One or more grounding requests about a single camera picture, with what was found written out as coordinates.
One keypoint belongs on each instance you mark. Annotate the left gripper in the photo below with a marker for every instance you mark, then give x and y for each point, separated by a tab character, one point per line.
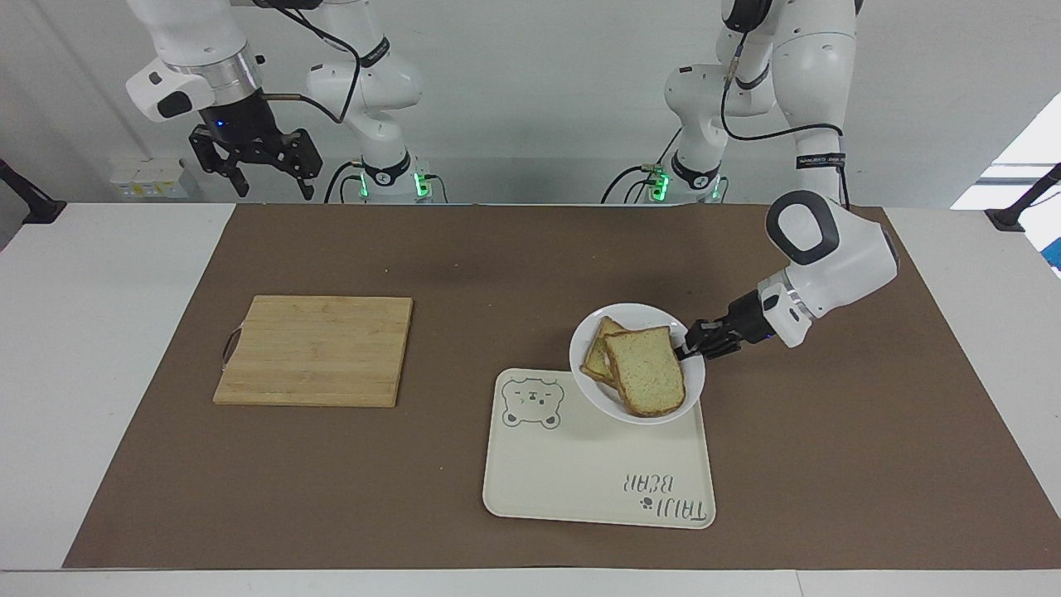
750	319

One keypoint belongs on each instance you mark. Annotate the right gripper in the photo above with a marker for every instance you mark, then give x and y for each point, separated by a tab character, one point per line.
236	123

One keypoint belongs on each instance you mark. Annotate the white round plate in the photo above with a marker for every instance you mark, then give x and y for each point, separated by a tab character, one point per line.
593	377

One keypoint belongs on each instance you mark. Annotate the toasted bread slice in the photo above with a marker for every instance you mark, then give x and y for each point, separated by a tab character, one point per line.
646	373
598	356

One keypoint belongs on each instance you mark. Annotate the white power strip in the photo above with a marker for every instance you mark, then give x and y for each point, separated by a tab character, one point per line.
149	178

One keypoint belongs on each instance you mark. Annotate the cream tray with bear print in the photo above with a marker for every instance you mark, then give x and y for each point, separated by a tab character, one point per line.
580	473

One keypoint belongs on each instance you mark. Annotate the wooden cutting board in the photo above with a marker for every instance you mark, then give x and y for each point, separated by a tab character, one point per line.
319	352

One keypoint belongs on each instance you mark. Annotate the black stand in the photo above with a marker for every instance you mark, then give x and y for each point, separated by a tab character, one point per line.
1015	214
37	207

